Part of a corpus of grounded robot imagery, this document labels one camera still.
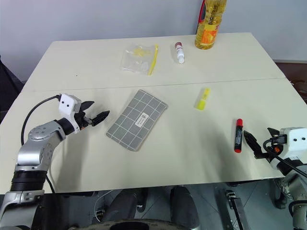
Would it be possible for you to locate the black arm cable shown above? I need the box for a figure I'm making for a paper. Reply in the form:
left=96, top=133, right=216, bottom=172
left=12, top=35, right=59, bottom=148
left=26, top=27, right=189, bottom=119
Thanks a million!
left=21, top=95, right=61, bottom=194
left=263, top=139, right=307, bottom=178

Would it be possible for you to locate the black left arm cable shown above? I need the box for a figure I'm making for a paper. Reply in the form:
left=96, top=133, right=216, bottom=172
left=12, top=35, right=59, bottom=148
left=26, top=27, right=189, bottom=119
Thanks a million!
left=21, top=95, right=61, bottom=194

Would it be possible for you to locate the black marker with red caps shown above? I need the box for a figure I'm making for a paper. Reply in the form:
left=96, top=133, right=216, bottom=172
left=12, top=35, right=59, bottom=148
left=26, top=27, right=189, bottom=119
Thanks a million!
left=234, top=118, right=244, bottom=154

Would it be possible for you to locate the thin white cable under table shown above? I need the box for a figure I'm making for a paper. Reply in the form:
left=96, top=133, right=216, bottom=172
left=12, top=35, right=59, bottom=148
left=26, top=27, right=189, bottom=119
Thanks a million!
left=94, top=191, right=114, bottom=222

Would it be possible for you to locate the black metal bar under table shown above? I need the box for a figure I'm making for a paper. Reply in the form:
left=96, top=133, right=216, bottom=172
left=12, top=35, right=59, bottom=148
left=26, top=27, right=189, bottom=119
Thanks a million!
left=225, top=190, right=249, bottom=230

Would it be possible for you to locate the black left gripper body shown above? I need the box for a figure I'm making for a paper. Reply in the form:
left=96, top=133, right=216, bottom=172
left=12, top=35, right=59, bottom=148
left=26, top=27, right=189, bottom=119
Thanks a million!
left=73, top=104, right=94, bottom=131

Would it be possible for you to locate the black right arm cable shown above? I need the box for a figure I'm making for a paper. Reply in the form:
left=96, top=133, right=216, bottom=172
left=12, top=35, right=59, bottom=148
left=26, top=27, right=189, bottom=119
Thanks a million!
left=263, top=139, right=307, bottom=178

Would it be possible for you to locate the yellow highlighter pen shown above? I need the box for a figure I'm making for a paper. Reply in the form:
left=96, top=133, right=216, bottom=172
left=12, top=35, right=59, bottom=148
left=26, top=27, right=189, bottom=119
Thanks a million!
left=194, top=87, right=212, bottom=111

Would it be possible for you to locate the black fabric object beside table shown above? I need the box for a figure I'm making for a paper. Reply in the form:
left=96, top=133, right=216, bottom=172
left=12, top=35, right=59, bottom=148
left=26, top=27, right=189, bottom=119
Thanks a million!
left=0, top=54, right=25, bottom=122

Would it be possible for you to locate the black curved rim below table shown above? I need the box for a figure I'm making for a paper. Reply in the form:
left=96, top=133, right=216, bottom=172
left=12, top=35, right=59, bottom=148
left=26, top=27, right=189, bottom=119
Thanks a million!
left=83, top=217, right=192, bottom=230

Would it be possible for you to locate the yellow cooking oil bottle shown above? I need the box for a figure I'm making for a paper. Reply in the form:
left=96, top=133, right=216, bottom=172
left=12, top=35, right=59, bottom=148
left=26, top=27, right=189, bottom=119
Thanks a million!
left=194, top=0, right=228, bottom=50

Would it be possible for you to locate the dark clutter beside table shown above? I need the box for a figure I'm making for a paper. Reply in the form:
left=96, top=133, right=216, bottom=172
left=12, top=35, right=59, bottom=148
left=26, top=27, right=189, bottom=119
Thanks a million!
left=291, top=78, right=307, bottom=104

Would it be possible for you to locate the dark rounded shape under table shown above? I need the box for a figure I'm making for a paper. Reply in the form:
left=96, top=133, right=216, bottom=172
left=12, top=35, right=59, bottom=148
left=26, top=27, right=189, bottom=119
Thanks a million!
left=104, top=188, right=146, bottom=224
left=169, top=185, right=200, bottom=230

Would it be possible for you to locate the white tube with red cap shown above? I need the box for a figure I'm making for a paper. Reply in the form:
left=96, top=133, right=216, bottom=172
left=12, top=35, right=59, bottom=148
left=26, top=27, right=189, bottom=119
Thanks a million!
left=174, top=42, right=186, bottom=64

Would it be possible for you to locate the grey checked pencil pouch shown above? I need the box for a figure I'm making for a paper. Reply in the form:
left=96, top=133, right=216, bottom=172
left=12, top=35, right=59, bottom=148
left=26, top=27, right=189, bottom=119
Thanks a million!
left=106, top=89, right=168, bottom=152

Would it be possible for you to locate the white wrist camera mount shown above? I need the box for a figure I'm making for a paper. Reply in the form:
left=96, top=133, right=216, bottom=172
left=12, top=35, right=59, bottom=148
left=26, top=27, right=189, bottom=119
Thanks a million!
left=270, top=126, right=307, bottom=170
left=58, top=93, right=83, bottom=134

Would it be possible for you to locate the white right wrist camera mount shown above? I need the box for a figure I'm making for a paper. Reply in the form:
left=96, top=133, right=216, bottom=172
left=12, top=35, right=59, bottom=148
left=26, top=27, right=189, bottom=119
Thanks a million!
left=270, top=126, right=307, bottom=170

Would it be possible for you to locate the clear zip bag yellow seal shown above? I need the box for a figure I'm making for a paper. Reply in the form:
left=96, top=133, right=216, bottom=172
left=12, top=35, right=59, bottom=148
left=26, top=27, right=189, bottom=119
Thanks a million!
left=120, top=43, right=159, bottom=76

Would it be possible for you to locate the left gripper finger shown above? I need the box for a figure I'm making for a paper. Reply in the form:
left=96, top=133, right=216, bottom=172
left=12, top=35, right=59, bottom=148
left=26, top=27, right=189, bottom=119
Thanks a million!
left=91, top=110, right=111, bottom=126
left=81, top=101, right=95, bottom=112

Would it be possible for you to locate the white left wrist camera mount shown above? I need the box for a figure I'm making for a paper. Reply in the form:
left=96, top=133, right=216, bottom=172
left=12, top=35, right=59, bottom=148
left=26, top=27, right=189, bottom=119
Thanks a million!
left=58, top=93, right=83, bottom=134

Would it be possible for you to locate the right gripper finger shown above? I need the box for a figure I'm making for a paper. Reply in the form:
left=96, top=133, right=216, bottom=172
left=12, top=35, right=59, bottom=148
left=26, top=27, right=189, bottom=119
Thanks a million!
left=244, top=130, right=262, bottom=158
left=267, top=127, right=280, bottom=138

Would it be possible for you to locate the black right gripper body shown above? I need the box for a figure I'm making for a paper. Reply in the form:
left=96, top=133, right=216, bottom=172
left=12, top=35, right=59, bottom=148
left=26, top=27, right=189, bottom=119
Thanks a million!
left=254, top=135, right=288, bottom=160

